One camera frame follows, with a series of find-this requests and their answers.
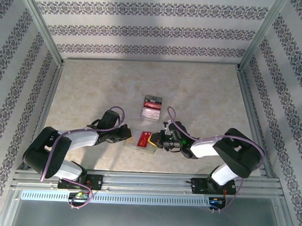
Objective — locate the clear box lid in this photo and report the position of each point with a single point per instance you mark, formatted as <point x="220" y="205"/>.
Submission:
<point x="133" y="142"/>

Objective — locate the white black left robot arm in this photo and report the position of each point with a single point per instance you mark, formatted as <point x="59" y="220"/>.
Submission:
<point x="82" y="140"/>

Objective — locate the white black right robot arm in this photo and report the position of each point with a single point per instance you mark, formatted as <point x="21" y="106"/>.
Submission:
<point x="204" y="148"/>

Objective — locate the clear acrylic card stand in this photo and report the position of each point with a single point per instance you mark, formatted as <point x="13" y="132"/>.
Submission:
<point x="152" y="119"/>

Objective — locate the pink white patterned card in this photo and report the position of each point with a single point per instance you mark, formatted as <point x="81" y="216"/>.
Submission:
<point x="151" y="113"/>

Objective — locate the plain red card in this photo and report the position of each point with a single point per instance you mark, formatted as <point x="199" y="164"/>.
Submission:
<point x="152" y="105"/>

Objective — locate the grey metal sheet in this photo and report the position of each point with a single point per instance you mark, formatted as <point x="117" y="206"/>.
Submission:
<point x="146" y="220"/>

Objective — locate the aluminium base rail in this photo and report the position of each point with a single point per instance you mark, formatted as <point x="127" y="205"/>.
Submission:
<point x="148" y="183"/>

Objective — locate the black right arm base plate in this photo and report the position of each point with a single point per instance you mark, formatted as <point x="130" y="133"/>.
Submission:
<point x="199" y="187"/>

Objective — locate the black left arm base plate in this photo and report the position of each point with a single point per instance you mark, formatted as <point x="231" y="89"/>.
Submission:
<point x="97" y="182"/>

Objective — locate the aluminium frame rail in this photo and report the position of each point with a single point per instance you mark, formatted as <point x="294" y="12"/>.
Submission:
<point x="47" y="101"/>
<point x="150" y="61"/>
<point x="252" y="110"/>

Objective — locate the aluminium frame post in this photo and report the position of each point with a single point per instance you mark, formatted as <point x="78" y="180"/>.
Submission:
<point x="46" y="31"/>
<point x="261" y="35"/>

